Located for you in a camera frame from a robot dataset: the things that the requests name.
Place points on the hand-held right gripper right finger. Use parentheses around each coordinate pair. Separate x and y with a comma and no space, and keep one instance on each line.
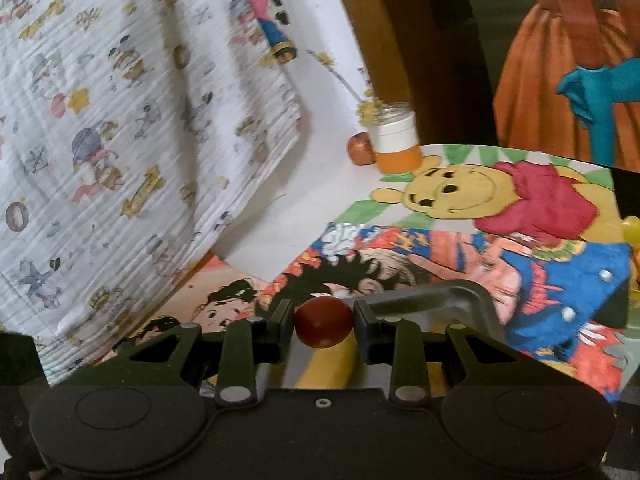
(361,331)

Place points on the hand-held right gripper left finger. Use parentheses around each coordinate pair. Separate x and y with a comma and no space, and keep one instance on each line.
(286,331)

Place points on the red grape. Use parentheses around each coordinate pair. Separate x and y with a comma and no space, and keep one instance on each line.
(323,324)

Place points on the metal tray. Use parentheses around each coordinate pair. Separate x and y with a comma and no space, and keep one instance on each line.
(450,305)

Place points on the yellow banana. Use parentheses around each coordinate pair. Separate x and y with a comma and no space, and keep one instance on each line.
(327,367)

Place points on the small red apple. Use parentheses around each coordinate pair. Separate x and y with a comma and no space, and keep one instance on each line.
(360,149)

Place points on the white and orange jar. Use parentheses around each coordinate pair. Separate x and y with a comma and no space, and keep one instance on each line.
(397,142)

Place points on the colourful cartoon tablecloth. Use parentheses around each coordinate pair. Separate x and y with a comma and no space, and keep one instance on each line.
(550,270)

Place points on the white printed blanket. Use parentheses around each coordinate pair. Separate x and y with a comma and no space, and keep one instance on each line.
(115,135)

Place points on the wooden post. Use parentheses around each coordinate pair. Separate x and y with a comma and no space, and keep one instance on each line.
(390,35)

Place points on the orange dress wall poster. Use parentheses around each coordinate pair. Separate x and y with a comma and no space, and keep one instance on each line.
(540,85)

